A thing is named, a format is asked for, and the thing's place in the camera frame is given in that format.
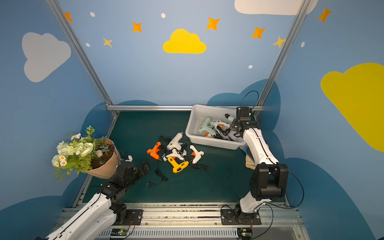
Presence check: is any white glue gun orange trigger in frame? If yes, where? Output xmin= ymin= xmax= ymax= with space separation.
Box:
xmin=213 ymin=120 xmax=231 ymax=132

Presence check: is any light mint glue gun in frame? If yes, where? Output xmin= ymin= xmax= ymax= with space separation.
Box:
xmin=198 ymin=117 xmax=216 ymax=137

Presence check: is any yellow glue gun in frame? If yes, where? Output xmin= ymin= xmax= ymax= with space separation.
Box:
xmin=168 ymin=157 xmax=189 ymax=174

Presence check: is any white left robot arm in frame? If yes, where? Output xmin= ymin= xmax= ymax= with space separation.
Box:
xmin=45 ymin=161 xmax=151 ymax=240

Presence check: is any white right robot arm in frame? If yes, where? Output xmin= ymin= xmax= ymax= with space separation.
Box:
xmin=230 ymin=107 xmax=289 ymax=223

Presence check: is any white plastic storage box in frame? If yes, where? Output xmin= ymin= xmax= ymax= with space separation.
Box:
xmin=186 ymin=105 xmax=246 ymax=150

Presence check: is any potted artificial flower plant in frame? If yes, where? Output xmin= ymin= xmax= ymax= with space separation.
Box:
xmin=52 ymin=126 xmax=121 ymax=181

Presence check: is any black loose cord with plug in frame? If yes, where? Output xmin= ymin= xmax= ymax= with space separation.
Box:
xmin=145 ymin=167 xmax=169 ymax=188

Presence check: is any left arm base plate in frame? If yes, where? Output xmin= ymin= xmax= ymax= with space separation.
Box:
xmin=115 ymin=209 xmax=144 ymax=226

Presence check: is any right aluminium frame post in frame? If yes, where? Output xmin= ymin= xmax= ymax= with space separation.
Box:
xmin=254 ymin=0 xmax=317 ymax=118

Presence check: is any aluminium frame post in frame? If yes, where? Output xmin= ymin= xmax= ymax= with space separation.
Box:
xmin=44 ymin=0 xmax=119 ymax=118
xmin=254 ymin=0 xmax=317 ymax=118

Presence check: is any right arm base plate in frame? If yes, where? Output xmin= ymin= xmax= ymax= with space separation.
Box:
xmin=220 ymin=208 xmax=262 ymax=225

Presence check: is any left aluminium frame post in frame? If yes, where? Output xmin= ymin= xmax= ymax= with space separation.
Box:
xmin=44 ymin=0 xmax=119 ymax=118

